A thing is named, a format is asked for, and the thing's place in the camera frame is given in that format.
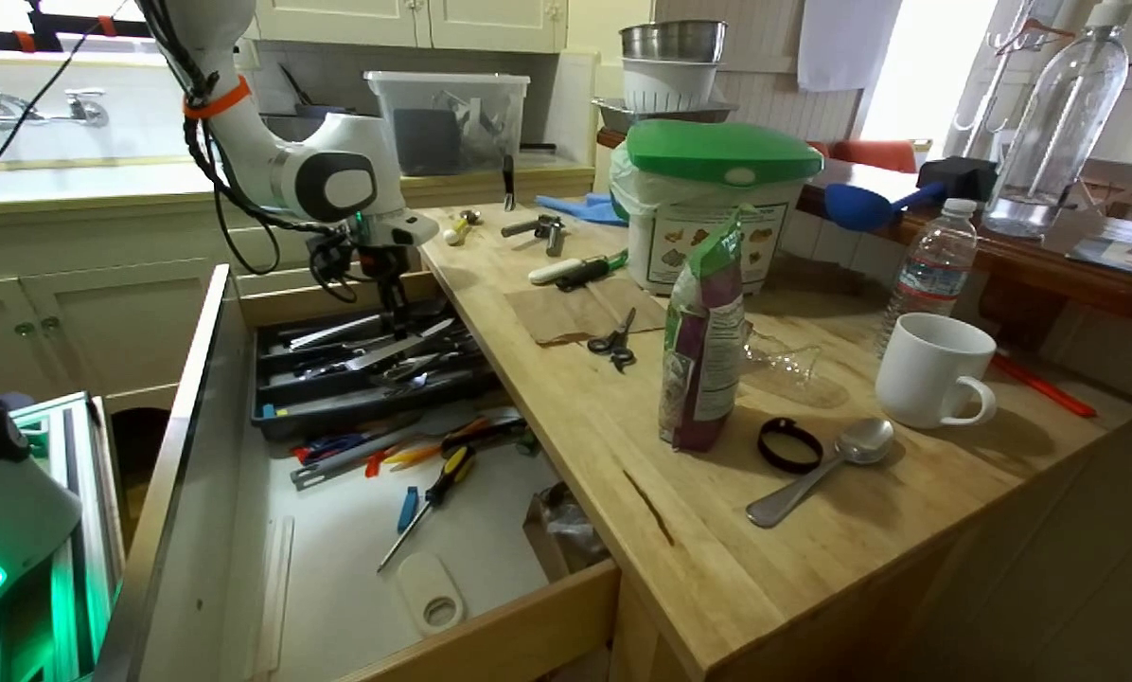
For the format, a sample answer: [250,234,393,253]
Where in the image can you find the black scissors on counter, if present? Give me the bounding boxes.
[586,306,634,374]

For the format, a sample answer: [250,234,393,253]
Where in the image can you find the white handled green tool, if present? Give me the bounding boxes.
[531,251,628,294]

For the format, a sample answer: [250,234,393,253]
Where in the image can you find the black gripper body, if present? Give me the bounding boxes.
[305,220,407,311]

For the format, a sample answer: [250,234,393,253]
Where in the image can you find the black cutlery tray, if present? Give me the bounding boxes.
[253,302,497,441]

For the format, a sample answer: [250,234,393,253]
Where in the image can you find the black round ring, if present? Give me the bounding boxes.
[752,415,830,479]

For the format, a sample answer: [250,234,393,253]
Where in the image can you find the large silver spoon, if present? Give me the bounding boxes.
[746,419,898,528]

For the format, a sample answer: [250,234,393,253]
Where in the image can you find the wooden kitchen drawer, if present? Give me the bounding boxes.
[92,271,616,682]

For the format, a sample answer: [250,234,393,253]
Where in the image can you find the white ceramic mug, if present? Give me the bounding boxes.
[874,311,997,427]

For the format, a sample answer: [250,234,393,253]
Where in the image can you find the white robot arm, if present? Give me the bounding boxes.
[137,0,430,316]

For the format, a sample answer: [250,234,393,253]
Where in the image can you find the small plastic water bottle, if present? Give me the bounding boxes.
[881,198,976,333]

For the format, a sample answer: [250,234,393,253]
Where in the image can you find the wooden cutting board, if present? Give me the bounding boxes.
[507,272,662,344]

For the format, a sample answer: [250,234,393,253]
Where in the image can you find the clear plastic storage bin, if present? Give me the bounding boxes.
[363,73,531,176]

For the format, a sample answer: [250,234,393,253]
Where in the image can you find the black yellow handled screwdriver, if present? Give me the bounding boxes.
[373,448,478,571]

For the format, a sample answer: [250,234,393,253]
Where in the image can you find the steel mixing bowl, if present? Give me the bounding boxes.
[616,18,727,64]

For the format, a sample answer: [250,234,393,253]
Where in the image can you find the green lidded white container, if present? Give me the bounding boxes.
[610,119,825,297]

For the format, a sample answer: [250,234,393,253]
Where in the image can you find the brown cardboard box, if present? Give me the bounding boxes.
[523,484,607,580]

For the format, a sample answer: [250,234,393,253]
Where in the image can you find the purple green snack bag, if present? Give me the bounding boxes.
[657,220,746,450]

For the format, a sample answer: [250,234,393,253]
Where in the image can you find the large clear glass bottle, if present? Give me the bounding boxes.
[983,0,1132,238]

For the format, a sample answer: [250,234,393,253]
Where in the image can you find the blue cloth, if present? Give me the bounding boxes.
[532,193,628,229]

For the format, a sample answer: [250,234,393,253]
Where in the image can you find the red pen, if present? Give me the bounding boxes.
[993,354,1099,420]

